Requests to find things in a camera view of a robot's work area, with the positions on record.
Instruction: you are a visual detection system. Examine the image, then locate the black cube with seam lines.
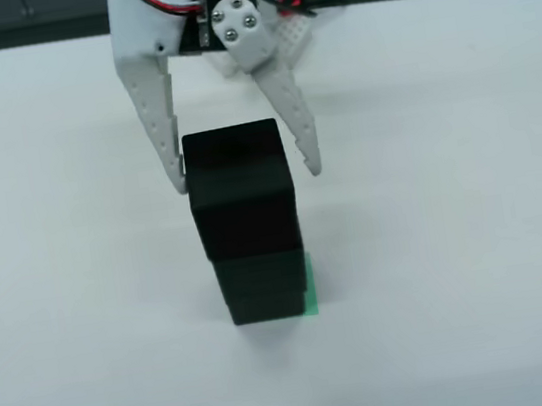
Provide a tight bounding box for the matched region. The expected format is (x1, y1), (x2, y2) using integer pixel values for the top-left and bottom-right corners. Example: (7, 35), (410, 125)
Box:
(210, 246), (312, 305)

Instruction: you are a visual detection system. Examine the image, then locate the black cube with scuffed face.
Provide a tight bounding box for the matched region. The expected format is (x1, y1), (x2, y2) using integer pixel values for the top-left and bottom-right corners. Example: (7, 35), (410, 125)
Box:
(224, 286), (313, 328)

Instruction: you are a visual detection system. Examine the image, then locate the white perforated table clamp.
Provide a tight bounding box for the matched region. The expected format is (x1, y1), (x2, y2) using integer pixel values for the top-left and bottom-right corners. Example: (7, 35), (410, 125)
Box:
(269, 9), (319, 70)

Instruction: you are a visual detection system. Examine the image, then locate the green striped tape square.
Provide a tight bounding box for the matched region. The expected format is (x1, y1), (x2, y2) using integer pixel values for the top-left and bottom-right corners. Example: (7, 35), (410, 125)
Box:
(297, 250), (321, 317)

